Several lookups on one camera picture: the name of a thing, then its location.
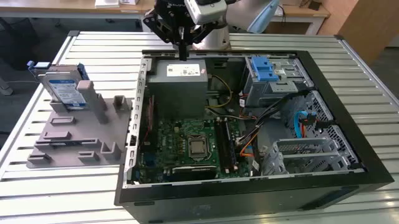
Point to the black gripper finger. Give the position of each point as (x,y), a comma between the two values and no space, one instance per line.
(202,30)
(159,28)

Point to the hard disk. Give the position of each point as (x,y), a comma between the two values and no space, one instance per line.
(63,91)

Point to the metal disk bay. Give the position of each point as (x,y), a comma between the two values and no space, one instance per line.
(311,156)

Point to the small white box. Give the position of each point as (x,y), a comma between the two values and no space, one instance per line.
(128,2)

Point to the blue plastic drive latch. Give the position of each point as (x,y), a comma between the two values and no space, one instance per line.
(263,70)

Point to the long wooden desk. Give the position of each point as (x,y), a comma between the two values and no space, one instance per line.
(77,9)

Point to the grey power supply unit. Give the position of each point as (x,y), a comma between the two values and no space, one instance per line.
(178,98)

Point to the metal optical drive cage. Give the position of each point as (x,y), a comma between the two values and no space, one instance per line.
(280,87)

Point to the black waste bin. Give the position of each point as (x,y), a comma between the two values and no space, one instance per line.
(19,46)

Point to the green motherboard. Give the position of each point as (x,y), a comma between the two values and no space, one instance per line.
(174,140)

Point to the dark RAM stick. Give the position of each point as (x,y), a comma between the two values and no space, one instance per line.
(231,144)

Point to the silver CPU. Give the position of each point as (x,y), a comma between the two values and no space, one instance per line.
(196,147)

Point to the grey parts rack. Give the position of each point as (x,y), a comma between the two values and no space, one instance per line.
(75,130)

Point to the wooden cabinet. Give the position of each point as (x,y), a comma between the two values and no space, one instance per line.
(367,28)

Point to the grey furniture foot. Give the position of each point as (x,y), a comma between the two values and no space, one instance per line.
(5,88)

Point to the black graphics card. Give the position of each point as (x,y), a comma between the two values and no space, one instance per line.
(192,173)

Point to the black open PC case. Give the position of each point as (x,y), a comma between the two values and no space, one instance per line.
(218,200)

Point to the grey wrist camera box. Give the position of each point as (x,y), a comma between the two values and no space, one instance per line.
(208,11)

